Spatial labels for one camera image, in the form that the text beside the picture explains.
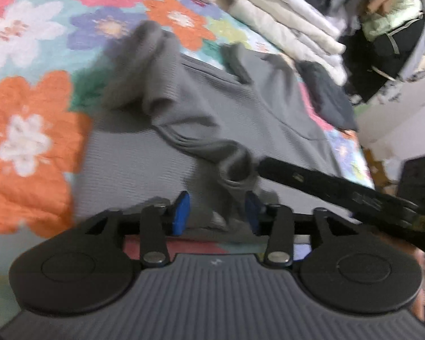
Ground floral quilted bedspread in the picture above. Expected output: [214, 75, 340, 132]
[0, 0, 376, 284]

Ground pile of white clothes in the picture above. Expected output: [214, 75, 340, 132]
[159, 0, 348, 86]

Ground grey t-shirt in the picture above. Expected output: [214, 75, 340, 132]
[73, 20, 345, 249]

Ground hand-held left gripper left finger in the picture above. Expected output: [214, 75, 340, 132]
[84, 190, 191, 268]

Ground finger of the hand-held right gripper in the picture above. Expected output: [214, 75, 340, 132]
[258, 156, 420, 241]

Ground black hanging clothes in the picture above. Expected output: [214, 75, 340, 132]
[339, 17, 425, 104]

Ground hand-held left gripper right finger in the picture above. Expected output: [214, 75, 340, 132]
[244, 190, 345, 268]

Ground light green garment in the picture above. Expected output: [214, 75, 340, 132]
[360, 0, 425, 43]

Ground dark grey garment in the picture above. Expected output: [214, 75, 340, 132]
[296, 60, 359, 131]

